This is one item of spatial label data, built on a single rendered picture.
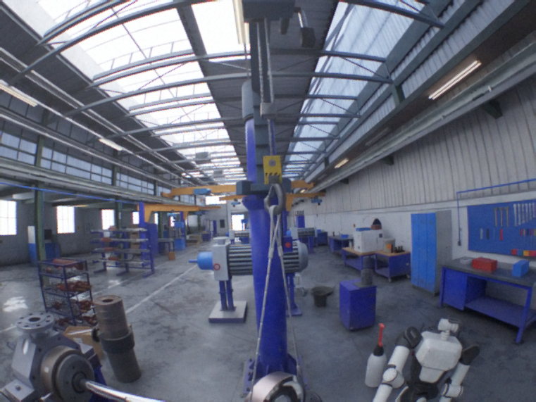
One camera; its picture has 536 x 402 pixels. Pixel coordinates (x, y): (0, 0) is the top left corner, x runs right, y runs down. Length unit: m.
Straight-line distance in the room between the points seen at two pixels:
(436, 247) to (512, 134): 2.62
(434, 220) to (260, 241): 3.72
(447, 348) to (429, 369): 0.16
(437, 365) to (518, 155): 3.54
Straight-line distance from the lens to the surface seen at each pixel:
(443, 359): 1.46
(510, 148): 4.43
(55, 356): 1.44
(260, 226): 2.19
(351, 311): 3.76
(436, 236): 5.01
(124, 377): 3.20
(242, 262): 4.24
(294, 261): 4.23
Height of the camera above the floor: 1.93
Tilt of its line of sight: 4 degrees up
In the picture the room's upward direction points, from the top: 3 degrees counter-clockwise
